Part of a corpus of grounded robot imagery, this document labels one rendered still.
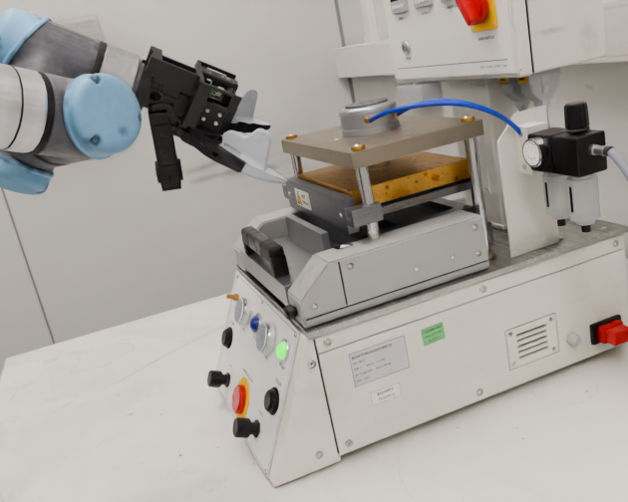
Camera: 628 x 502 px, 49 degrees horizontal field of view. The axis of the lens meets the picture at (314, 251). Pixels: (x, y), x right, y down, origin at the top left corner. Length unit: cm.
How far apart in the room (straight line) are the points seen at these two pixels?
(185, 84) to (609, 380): 65
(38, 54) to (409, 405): 59
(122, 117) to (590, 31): 57
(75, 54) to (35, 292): 165
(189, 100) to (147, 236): 155
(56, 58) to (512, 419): 68
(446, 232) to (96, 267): 169
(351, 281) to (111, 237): 164
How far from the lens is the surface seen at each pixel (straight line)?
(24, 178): 77
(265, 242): 88
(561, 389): 96
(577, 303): 97
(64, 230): 235
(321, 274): 78
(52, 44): 82
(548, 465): 83
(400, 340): 83
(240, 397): 96
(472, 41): 94
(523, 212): 91
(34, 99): 65
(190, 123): 84
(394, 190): 86
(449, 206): 94
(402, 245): 81
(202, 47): 235
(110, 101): 66
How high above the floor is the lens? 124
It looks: 16 degrees down
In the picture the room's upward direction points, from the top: 12 degrees counter-clockwise
